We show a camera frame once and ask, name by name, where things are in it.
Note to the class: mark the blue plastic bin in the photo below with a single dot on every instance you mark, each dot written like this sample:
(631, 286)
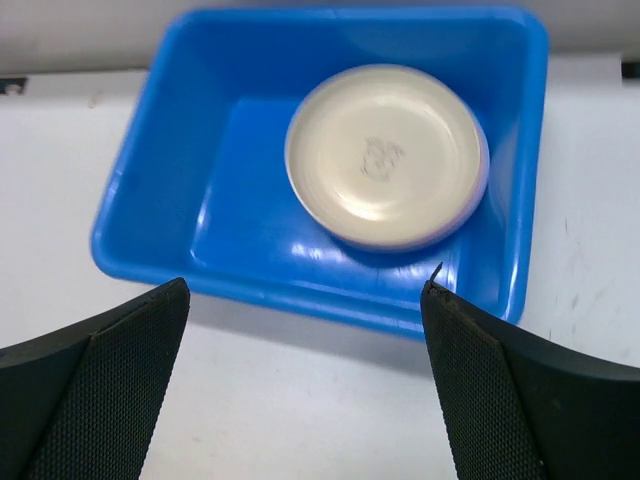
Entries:
(199, 188)

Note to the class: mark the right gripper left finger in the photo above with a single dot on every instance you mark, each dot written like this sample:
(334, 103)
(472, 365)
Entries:
(82, 402)

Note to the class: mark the cream plate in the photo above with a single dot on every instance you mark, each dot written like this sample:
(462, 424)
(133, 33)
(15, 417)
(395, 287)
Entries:
(386, 157)

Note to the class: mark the pink plate back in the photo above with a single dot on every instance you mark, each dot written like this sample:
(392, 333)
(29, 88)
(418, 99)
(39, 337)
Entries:
(450, 235)

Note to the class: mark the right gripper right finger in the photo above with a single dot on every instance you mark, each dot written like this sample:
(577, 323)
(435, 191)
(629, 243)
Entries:
(518, 406)

